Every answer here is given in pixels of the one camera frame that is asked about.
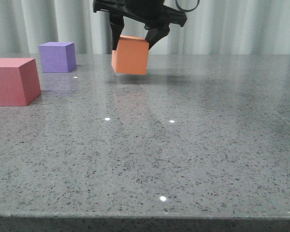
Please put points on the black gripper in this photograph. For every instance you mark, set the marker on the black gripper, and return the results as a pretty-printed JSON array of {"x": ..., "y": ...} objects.
[{"x": 149, "y": 12}]

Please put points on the orange foam cube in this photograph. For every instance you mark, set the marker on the orange foam cube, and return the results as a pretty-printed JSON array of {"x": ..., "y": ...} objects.
[{"x": 131, "y": 55}]

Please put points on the purple foam cube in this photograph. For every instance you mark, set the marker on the purple foam cube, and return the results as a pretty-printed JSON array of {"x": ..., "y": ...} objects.
[{"x": 57, "y": 57}]

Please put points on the pale grey-green curtain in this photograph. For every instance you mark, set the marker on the pale grey-green curtain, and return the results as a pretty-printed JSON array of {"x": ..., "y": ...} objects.
[{"x": 213, "y": 27}]

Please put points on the red foam cube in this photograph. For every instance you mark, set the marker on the red foam cube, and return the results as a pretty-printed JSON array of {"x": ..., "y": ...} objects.
[{"x": 19, "y": 81}]

